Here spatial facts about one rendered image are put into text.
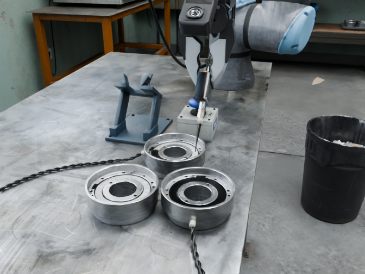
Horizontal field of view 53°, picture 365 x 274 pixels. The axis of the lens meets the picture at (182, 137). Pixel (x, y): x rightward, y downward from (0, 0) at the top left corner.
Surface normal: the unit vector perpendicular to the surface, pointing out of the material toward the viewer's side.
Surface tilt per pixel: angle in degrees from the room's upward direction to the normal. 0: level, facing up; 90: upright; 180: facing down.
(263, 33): 92
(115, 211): 90
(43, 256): 0
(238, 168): 0
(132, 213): 90
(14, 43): 90
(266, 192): 0
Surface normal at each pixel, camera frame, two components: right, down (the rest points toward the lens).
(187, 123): -0.25, 0.43
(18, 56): 0.97, 0.11
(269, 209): 0.00, -0.89
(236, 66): 0.18, 0.14
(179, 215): -0.49, 0.39
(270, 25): -0.53, 0.17
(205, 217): 0.15, 0.44
